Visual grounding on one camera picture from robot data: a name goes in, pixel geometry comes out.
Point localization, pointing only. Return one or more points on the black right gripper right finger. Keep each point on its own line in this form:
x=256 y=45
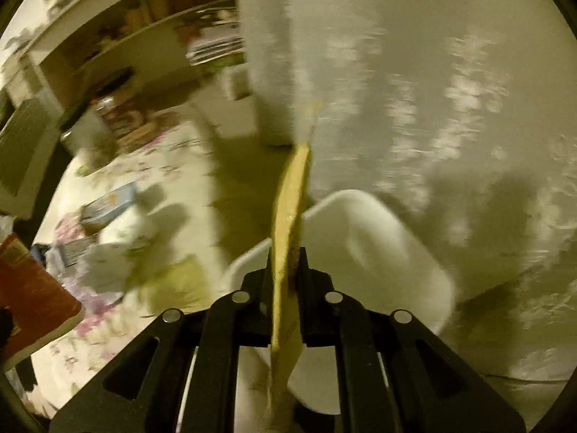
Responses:
x=393 y=373

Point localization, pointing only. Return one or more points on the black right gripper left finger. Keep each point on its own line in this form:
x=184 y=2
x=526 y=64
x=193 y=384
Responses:
x=180 y=373

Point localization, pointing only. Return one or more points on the white plastic trash bin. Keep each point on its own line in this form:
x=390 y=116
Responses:
x=371 y=256

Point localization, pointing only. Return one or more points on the crumpled white paper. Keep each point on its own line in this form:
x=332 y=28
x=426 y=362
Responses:
x=105 y=266

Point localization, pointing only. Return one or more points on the orange red box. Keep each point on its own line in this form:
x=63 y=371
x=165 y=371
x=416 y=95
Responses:
x=40 y=310

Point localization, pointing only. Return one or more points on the blue striped leaflet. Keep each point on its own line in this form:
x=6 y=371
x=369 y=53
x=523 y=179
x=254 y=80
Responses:
x=61 y=257

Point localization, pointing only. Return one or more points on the light blue carton box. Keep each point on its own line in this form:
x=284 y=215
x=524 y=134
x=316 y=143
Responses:
x=101 y=212

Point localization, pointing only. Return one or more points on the floral tablecloth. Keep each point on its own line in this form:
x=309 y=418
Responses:
x=182 y=268

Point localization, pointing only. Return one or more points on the white lidded jar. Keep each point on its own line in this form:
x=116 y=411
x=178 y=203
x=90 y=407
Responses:
x=88 y=139

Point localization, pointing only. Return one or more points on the brown glass jar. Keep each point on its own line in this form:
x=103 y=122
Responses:
x=122 y=113

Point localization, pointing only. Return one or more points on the white lace curtain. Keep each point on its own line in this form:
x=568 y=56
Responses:
x=460 y=115

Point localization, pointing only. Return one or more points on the white shelf unit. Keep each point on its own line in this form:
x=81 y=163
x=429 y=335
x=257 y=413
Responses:
x=90 y=39

